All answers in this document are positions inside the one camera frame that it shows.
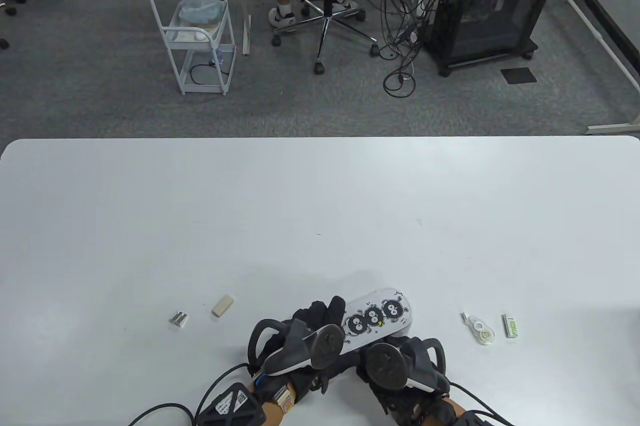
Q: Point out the person's right hand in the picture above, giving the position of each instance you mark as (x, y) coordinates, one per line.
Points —
(415, 406)

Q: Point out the person's left hand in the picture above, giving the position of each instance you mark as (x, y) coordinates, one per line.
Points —
(322, 313)

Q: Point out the white cartoon-print pencil case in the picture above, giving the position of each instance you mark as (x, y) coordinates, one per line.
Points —
(395, 326)

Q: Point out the person's right forearm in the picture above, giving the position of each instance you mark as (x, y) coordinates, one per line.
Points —
(455, 406)

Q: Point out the person's left forearm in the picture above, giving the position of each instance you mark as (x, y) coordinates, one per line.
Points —
(272, 413)

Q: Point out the silver pencil sharpener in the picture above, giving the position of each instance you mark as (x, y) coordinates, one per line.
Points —
(178, 319)

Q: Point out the smartwatch with beige band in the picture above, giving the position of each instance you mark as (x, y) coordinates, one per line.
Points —
(287, 398)

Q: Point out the beige eraser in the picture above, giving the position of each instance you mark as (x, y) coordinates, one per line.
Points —
(222, 306)

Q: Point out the clear correction tape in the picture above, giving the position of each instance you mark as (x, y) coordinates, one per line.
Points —
(482, 331)

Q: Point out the small green white box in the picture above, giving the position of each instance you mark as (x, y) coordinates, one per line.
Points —
(510, 326)

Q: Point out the white utility cart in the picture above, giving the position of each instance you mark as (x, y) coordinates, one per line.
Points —
(220, 77)

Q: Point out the white desk leg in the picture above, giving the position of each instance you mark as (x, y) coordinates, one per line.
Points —
(246, 39)

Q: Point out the black floor plate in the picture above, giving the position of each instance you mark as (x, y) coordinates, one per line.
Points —
(519, 75)

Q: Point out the blue plastic bag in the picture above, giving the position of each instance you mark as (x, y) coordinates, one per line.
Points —
(200, 10)

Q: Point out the black mesh cabinet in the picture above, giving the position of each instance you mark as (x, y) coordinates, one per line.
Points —
(490, 1)

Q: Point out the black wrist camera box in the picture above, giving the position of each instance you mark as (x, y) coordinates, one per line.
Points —
(485, 420)
(230, 406)

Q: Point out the white desk frame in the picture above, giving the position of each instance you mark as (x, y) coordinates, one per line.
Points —
(600, 38)

